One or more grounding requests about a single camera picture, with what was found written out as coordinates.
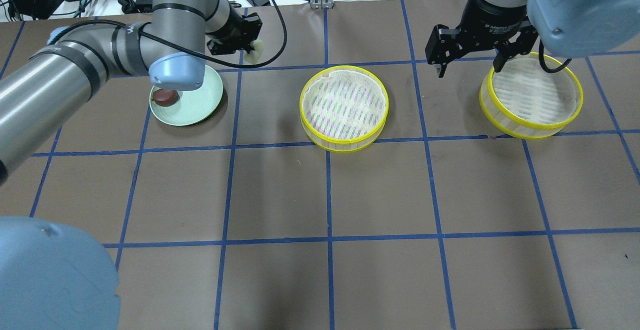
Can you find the side yellow bamboo steamer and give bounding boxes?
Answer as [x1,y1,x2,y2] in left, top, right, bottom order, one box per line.
[478,52,585,140]

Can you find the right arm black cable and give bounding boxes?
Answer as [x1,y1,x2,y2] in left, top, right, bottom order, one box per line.
[538,50,572,74]

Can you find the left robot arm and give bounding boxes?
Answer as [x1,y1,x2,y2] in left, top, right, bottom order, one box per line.
[1,0,258,329]

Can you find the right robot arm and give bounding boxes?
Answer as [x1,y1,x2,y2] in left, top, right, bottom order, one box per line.
[425,0,639,77]

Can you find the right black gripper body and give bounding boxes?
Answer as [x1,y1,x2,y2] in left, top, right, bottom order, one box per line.
[460,0,527,53]

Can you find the centre yellow bamboo steamer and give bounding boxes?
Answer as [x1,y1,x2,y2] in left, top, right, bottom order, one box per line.
[298,65,390,153]

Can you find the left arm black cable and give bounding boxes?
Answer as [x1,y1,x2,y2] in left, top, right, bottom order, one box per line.
[47,0,288,69]

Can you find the light green plate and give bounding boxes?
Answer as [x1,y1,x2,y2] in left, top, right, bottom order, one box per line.
[148,65,224,127]

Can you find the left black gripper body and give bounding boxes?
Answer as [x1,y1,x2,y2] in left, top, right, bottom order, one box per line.
[212,12,263,50]

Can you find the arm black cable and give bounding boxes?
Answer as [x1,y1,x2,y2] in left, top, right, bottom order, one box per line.
[538,50,572,74]
[47,0,288,69]

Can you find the white steamed bun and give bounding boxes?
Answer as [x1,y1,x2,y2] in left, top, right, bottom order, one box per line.
[243,39,265,65]

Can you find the dark red bun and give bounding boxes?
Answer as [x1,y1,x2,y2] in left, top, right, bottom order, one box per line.
[150,89,180,107]

